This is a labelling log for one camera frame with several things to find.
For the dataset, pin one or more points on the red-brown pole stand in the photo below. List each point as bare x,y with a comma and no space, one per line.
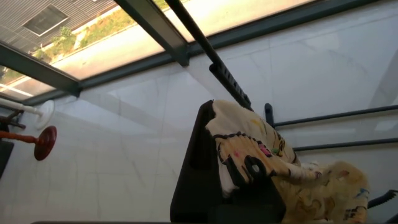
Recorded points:
45,143

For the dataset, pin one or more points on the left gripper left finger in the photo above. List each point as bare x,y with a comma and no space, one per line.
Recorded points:
192,193

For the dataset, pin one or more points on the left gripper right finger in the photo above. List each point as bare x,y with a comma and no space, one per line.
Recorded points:
255,205

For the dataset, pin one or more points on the window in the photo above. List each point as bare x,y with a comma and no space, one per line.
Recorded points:
149,18

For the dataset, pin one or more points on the cream printed garment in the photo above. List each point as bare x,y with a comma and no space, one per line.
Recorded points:
242,124

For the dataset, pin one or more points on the white pole stand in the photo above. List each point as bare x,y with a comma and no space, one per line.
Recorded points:
46,113

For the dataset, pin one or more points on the black clothes rack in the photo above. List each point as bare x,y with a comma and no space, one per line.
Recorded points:
230,87

